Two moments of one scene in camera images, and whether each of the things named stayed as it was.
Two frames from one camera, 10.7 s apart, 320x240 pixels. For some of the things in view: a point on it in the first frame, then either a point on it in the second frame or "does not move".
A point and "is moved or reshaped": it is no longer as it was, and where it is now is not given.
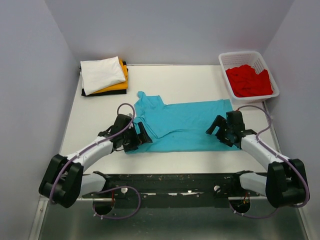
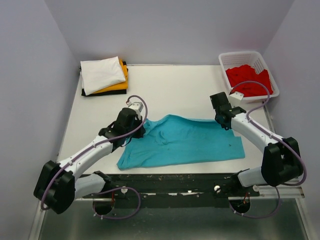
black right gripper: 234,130 -> 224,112
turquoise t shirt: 180,127 is moved or reshaped
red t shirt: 245,81 does not move
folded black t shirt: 107,92 does not move
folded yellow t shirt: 123,85 does not move
